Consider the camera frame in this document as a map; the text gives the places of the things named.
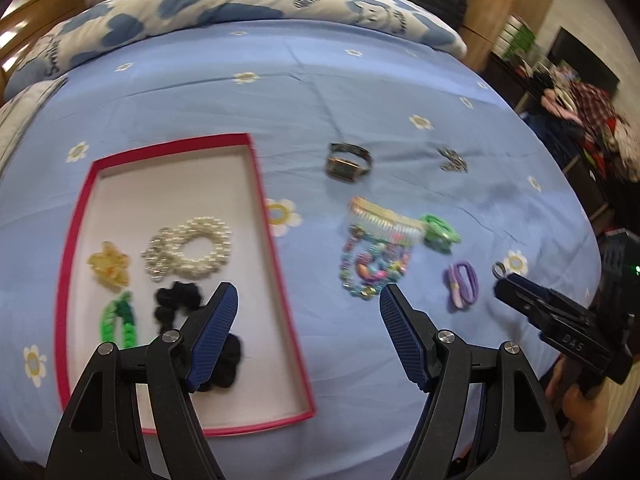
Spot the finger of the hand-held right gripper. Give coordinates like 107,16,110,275
505,274,595,319
494,280,562,333

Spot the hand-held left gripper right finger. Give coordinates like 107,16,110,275
379,283,573,480

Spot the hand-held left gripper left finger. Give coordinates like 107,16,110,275
45,282,240,480

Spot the purple hair tie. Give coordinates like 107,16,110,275
445,260,481,309

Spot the colourful beaded bracelet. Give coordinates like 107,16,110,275
339,227,413,302

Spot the green fabric scrunchie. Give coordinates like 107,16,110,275
419,213,462,252

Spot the red shallow cardboard box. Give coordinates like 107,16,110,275
54,133,317,436

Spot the gold wrist watch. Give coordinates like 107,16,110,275
326,142,374,182

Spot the person's right hand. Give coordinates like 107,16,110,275
545,360,612,467

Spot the black fabric scrunchie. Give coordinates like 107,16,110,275
152,281,246,388

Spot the white pearl scrunchie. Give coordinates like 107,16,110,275
141,216,233,281

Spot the clear plastic hair comb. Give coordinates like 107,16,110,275
347,197,427,248

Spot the yellow flower hair clip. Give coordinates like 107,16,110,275
88,241,132,288

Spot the dark low cabinet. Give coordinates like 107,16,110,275
492,52,608,221

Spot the silver rhinestone hair clip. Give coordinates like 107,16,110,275
437,147,470,173

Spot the pile of colourful clothes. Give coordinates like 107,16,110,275
542,67,640,183

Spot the black flat screen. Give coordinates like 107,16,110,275
547,27,621,96

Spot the blue flowered bed sheet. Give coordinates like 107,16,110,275
0,19,603,480

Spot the striped grey pillow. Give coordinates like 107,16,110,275
0,77,68,171

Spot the wooden wardrobe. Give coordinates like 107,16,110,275
457,0,561,73

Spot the white quilt with blue hearts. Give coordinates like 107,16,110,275
4,0,468,101

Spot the wooden bed headboard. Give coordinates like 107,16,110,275
0,0,51,86

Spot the green chain hair clip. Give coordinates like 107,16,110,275
99,291,141,350

